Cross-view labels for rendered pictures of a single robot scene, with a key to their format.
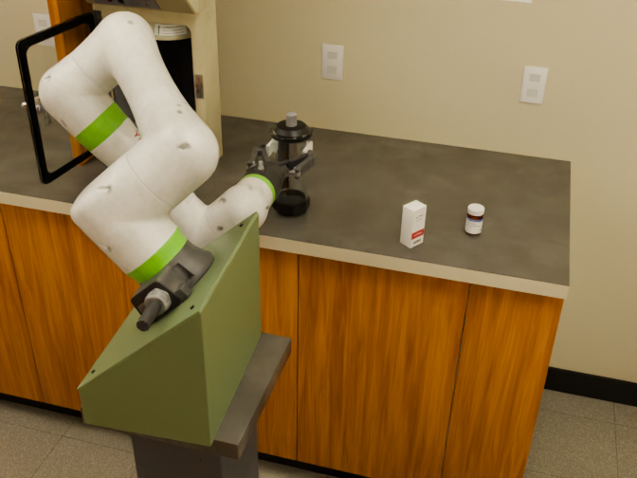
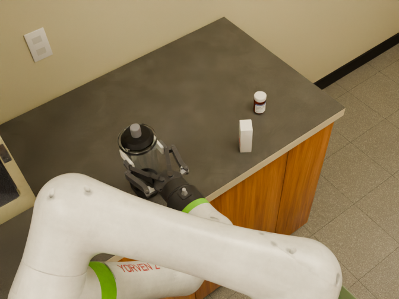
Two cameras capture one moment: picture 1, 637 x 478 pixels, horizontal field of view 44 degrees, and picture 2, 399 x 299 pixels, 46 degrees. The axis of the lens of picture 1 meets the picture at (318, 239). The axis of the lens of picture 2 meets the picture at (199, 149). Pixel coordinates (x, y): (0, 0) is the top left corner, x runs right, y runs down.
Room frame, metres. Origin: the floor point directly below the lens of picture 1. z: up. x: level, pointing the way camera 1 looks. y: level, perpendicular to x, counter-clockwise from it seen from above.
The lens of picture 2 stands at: (1.17, 0.59, 2.15)
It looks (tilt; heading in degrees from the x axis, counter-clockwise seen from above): 51 degrees down; 312
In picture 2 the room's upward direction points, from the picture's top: 4 degrees counter-clockwise
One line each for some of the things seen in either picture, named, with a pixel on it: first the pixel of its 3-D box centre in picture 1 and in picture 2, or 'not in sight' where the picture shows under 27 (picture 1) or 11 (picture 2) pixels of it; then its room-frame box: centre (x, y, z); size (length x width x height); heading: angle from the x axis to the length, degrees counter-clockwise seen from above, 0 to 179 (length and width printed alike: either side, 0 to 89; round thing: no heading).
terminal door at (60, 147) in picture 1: (67, 98); not in sight; (2.01, 0.69, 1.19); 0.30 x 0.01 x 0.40; 158
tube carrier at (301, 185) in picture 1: (291, 167); (142, 161); (1.86, 0.08, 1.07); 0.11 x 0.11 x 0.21
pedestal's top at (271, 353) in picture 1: (192, 377); not in sight; (1.20, 0.25, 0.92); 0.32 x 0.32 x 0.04; 75
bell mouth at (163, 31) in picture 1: (169, 21); not in sight; (2.22, 0.44, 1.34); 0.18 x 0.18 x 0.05
